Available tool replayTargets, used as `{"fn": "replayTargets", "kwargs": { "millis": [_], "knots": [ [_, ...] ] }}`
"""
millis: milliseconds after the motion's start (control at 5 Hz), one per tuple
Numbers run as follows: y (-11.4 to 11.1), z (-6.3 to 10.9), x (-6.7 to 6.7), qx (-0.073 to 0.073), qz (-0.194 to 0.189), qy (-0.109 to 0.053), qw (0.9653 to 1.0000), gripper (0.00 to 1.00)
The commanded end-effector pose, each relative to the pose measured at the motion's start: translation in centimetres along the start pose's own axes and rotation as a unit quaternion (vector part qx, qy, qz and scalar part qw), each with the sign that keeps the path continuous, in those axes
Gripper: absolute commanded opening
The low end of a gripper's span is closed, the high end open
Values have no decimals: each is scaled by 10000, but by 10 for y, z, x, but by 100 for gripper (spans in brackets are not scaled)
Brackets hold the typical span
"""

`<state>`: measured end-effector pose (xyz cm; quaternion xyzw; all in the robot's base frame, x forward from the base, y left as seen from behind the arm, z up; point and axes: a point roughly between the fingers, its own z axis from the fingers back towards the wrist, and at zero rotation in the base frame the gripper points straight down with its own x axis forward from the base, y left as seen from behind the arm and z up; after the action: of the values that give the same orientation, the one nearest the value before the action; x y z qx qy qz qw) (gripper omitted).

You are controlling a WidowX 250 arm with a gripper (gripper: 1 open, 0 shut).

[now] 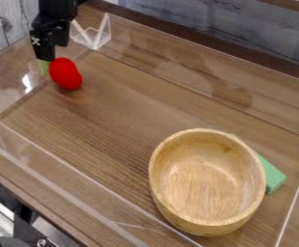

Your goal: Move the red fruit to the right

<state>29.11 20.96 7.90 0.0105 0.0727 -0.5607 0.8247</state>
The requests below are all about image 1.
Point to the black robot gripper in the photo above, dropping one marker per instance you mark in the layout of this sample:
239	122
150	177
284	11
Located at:
54	15

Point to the red felt fruit green leaf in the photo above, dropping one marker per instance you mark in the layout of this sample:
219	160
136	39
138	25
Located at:
64	73

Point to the round wooden bowl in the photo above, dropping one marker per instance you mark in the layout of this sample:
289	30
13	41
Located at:
207	181

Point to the green sponge block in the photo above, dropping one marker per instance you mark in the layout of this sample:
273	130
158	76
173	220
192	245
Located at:
271	176

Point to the black table clamp bracket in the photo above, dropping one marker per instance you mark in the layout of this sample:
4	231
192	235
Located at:
25	233

